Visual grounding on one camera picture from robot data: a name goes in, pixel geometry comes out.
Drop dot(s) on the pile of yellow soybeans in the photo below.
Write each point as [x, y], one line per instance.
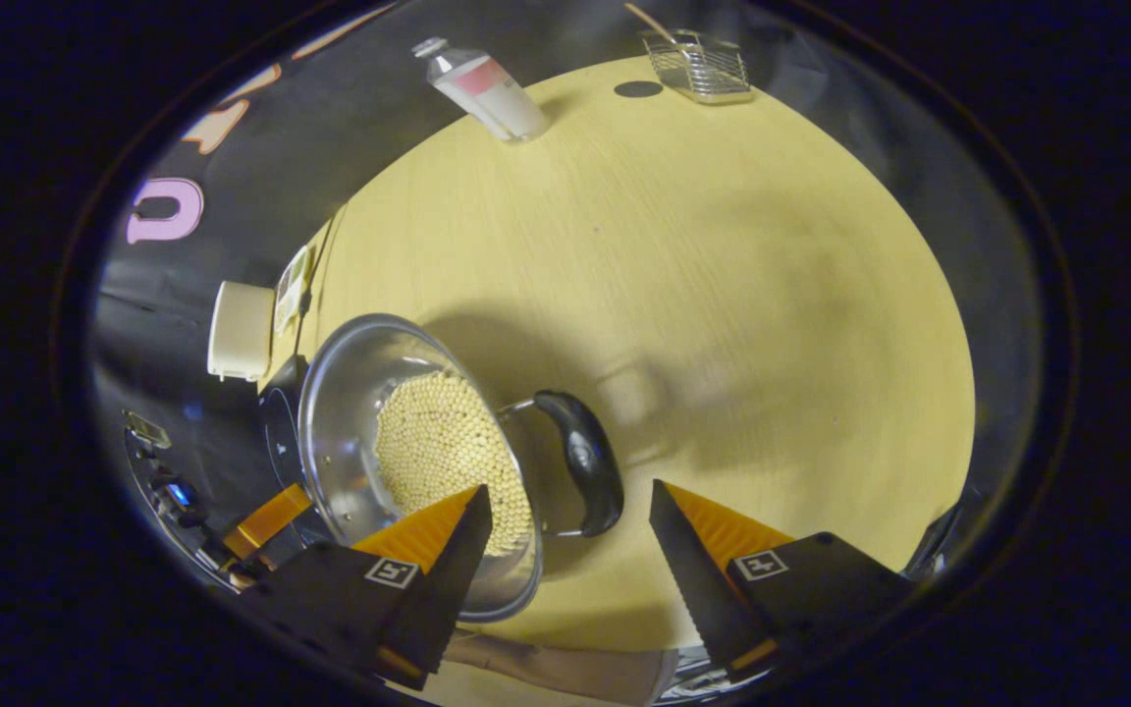
[438, 442]

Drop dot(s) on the white divided bean dish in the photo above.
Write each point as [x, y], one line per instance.
[291, 290]

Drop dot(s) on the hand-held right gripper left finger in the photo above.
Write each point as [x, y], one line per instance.
[453, 579]

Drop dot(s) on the wooden stick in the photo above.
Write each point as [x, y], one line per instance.
[649, 22]

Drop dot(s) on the person's beige trouser leg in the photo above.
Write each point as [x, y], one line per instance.
[575, 668]

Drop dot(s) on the small white bottle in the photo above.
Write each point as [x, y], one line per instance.
[492, 93]

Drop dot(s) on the white toaster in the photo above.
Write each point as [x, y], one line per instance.
[242, 332]

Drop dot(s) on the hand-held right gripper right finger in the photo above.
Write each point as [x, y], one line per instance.
[688, 570]

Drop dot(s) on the black round disc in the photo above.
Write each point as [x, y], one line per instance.
[638, 89]

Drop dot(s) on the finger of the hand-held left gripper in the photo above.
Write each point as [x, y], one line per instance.
[266, 520]

